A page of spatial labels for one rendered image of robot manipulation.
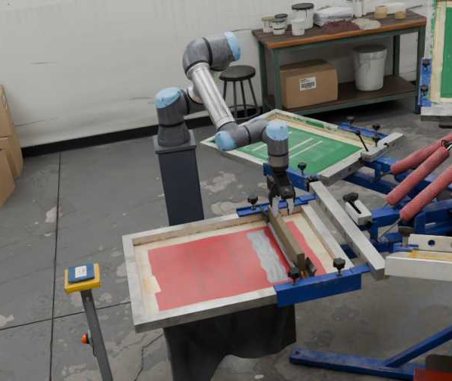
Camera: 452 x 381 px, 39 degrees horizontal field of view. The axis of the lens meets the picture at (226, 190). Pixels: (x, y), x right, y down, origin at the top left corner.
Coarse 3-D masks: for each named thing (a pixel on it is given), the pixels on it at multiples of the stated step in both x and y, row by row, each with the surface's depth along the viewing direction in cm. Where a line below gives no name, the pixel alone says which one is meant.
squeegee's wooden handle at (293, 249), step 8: (272, 216) 247; (280, 216) 244; (272, 224) 250; (280, 224) 239; (280, 232) 238; (288, 232) 233; (288, 240) 229; (288, 248) 231; (296, 248) 223; (296, 256) 220; (304, 256) 221; (296, 264) 222; (304, 264) 222
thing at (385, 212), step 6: (372, 210) 245; (378, 210) 244; (384, 210) 244; (390, 210) 243; (372, 216) 241; (378, 216) 240; (384, 216) 241; (390, 216) 241; (354, 222) 239; (378, 222) 241; (384, 222) 242; (390, 222) 243; (360, 228) 241; (366, 228) 241
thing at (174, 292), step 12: (276, 252) 241; (312, 252) 238; (240, 264) 236; (252, 264) 236; (288, 264) 233; (168, 276) 234; (180, 276) 233; (252, 276) 229; (264, 276) 228; (168, 288) 227; (180, 288) 227; (228, 288) 224; (240, 288) 223; (252, 288) 222; (264, 288) 222; (156, 300) 222; (168, 300) 221; (180, 300) 220; (192, 300) 220; (204, 300) 219
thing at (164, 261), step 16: (288, 224) 259; (208, 240) 253; (224, 240) 252; (240, 240) 251; (272, 240) 249; (304, 240) 246; (160, 256) 246; (176, 256) 245; (240, 256) 241; (256, 256) 240; (160, 272) 237; (176, 272) 236
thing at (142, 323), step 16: (304, 208) 262; (192, 224) 259; (208, 224) 259; (224, 224) 260; (240, 224) 262; (320, 224) 249; (128, 240) 253; (144, 240) 256; (320, 240) 244; (128, 256) 242; (336, 256) 228; (128, 272) 233; (272, 288) 216; (208, 304) 211; (224, 304) 210; (240, 304) 211; (256, 304) 213; (144, 320) 207; (160, 320) 207; (176, 320) 208; (192, 320) 210
